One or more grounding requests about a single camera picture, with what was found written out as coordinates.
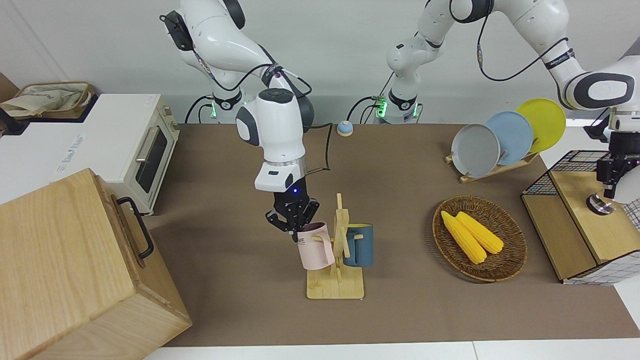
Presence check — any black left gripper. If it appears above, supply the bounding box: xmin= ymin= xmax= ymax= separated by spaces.
xmin=595 ymin=133 xmax=640 ymax=200

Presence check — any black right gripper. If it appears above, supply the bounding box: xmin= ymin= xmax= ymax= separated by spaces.
xmin=265 ymin=189 xmax=321 ymax=243

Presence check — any clear drinking glass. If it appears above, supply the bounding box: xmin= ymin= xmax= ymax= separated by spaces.
xmin=586 ymin=192 xmax=617 ymax=217

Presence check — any pink mug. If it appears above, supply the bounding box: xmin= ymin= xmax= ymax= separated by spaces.
xmin=297 ymin=221 xmax=336 ymax=272

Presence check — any dark blue mug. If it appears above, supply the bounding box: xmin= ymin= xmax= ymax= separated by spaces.
xmin=342 ymin=223 xmax=375 ymax=268

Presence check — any wooden mug tree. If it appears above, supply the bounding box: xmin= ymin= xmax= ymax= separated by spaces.
xmin=306 ymin=192 xmax=365 ymax=301

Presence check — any yellow plate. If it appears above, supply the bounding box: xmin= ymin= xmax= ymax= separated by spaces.
xmin=516 ymin=98 xmax=567 ymax=154

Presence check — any light blue plate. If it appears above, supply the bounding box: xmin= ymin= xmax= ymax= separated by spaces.
xmin=485 ymin=111 xmax=534 ymax=166

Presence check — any brown wicker basket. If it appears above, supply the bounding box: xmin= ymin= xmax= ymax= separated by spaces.
xmin=432 ymin=195 xmax=528 ymax=283

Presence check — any yellow corn cob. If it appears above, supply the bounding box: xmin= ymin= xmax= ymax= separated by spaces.
xmin=440 ymin=210 xmax=488 ymax=265
xmin=456 ymin=211 xmax=505 ymax=255

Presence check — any brown table mat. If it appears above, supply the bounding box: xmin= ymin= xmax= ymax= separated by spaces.
xmin=142 ymin=122 xmax=640 ymax=348

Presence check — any grey plate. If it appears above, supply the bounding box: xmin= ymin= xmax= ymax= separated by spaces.
xmin=451 ymin=123 xmax=501 ymax=179

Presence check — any wooden plate rack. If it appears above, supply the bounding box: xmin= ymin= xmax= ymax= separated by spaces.
xmin=445 ymin=151 xmax=541 ymax=184

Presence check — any cream toaster oven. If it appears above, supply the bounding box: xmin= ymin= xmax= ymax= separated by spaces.
xmin=50 ymin=93 xmax=181 ymax=217

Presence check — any wooden cabinet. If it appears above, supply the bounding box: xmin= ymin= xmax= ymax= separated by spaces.
xmin=0 ymin=168 xmax=193 ymax=360

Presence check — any beige cloth bag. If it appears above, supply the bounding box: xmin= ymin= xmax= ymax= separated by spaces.
xmin=0 ymin=85 xmax=91 ymax=119

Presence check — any wire box with wooden lid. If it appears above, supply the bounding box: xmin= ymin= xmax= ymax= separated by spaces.
xmin=521 ymin=150 xmax=640 ymax=286

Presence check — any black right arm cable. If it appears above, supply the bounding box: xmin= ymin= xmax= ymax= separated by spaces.
xmin=160 ymin=10 xmax=335 ymax=177

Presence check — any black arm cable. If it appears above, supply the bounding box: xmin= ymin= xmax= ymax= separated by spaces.
xmin=475 ymin=0 xmax=571 ymax=83
xmin=160 ymin=10 xmax=335 ymax=177

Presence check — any black branded strap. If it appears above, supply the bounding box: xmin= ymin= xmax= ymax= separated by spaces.
xmin=545 ymin=49 xmax=577 ymax=71
xmin=262 ymin=64 xmax=289 ymax=89

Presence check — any black cabinet handle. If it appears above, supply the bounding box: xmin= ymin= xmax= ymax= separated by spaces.
xmin=116 ymin=196 xmax=155 ymax=260

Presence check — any cream oven door handle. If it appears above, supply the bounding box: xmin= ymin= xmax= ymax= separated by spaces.
xmin=135 ymin=126 xmax=160 ymax=163

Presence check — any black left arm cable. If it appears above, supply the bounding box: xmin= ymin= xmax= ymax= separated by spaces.
xmin=475 ymin=0 xmax=571 ymax=83

